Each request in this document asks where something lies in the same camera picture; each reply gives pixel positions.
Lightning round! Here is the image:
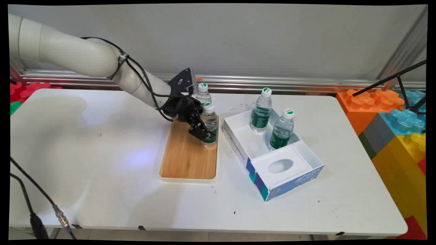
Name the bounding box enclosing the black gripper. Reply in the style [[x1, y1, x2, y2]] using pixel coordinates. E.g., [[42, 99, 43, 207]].
[[159, 95, 216, 144]]

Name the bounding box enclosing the water bottle with green label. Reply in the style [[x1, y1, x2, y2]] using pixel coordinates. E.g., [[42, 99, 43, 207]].
[[251, 88, 273, 133], [269, 109, 295, 150], [196, 82, 212, 106], [200, 103, 219, 147]]

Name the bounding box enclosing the wooden tray with cream rim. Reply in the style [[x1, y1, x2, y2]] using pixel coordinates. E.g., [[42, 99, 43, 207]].
[[158, 117, 219, 183]]

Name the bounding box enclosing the white box with blue sides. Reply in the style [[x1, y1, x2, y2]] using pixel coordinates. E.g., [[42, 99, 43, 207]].
[[222, 108, 325, 202]]

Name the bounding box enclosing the orange foam building block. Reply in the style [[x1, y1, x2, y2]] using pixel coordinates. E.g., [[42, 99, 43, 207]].
[[336, 89, 406, 136]]

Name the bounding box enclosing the red foam puzzle piece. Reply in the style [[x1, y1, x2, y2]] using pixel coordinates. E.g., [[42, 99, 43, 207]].
[[10, 82, 63, 103]]

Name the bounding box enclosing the grey foam building block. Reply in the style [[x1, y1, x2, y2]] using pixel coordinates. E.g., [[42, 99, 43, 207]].
[[358, 112, 397, 160]]

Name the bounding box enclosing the black tripod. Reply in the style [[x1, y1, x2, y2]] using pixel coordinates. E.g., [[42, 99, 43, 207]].
[[353, 60, 427, 115]]

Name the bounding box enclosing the blue foam building block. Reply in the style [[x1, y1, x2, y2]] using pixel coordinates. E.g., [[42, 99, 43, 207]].
[[379, 89, 427, 136]]

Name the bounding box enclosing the red foam building block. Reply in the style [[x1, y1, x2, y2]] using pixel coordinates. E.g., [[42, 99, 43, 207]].
[[397, 216, 428, 240]]

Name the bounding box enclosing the wrist camera with black bracket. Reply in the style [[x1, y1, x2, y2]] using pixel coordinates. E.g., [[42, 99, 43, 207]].
[[167, 68, 198, 97]]

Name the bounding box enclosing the aluminium wall rail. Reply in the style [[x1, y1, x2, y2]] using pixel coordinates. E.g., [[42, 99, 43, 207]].
[[10, 69, 426, 92]]

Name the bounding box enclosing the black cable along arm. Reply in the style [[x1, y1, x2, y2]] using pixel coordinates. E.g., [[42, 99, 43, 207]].
[[80, 36, 186, 122]]

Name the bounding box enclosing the cable with metal connector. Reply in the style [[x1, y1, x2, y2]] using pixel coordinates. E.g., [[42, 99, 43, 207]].
[[10, 157, 77, 240]]

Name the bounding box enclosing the thick black cable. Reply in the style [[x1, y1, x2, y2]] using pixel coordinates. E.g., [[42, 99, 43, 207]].
[[10, 173, 50, 240]]

